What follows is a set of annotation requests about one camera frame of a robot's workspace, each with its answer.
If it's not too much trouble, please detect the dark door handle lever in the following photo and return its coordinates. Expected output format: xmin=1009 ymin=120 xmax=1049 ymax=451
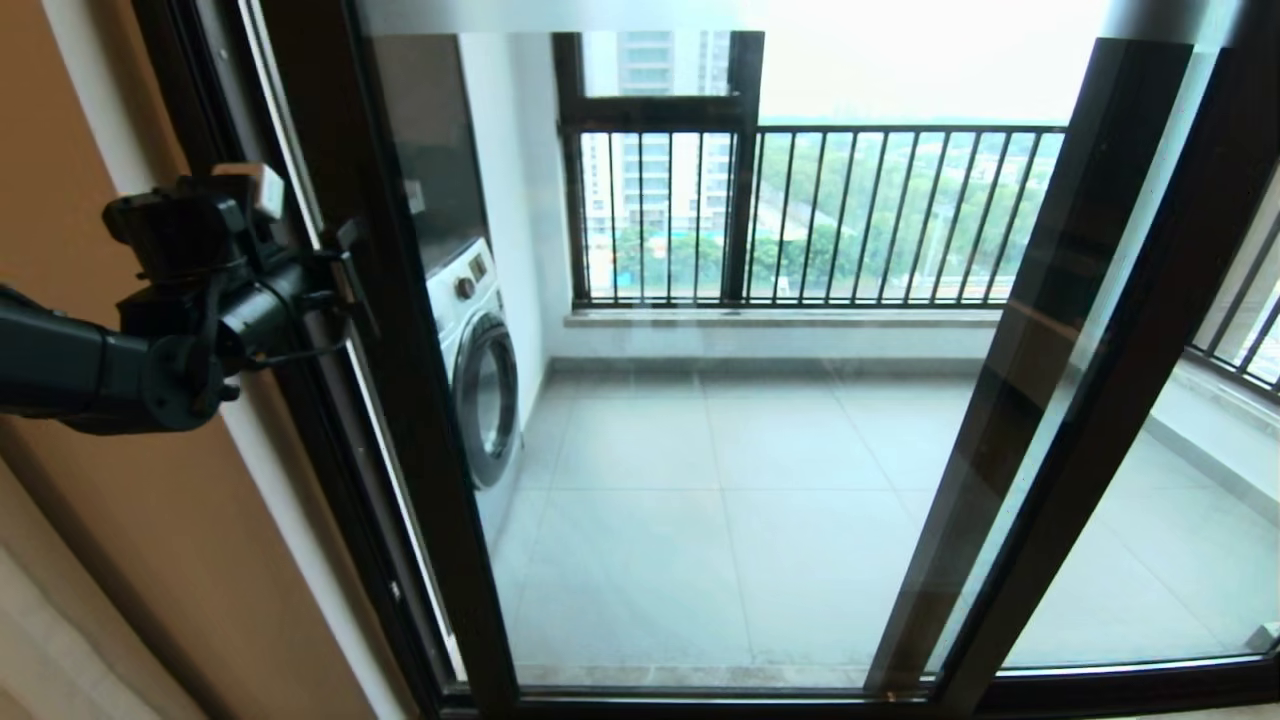
xmin=335 ymin=218 xmax=383 ymax=341

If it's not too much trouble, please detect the short grey stone window sill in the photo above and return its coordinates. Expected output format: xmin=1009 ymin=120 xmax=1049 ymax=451
xmin=1145 ymin=360 xmax=1280 ymax=471

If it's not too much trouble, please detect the dark window frame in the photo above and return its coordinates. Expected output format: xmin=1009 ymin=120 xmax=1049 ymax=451
xmin=552 ymin=32 xmax=766 ymax=307

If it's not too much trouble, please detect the long grey stone window sill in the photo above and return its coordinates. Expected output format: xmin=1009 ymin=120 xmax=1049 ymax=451
xmin=565 ymin=308 xmax=1001 ymax=332

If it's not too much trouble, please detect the long dark metal balcony railing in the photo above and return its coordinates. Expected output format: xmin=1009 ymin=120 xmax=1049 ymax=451
xmin=580 ymin=125 xmax=1069 ymax=305

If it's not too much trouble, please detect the white front-loading washing machine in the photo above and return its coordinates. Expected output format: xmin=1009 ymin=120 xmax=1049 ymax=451
xmin=425 ymin=237 xmax=523 ymax=546

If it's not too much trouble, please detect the dark framed sliding glass door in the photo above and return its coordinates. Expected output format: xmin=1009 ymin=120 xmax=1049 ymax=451
xmin=250 ymin=0 xmax=1280 ymax=720

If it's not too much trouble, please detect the short dark metal window railing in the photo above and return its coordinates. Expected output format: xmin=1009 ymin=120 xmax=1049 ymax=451
xmin=1185 ymin=215 xmax=1280 ymax=401

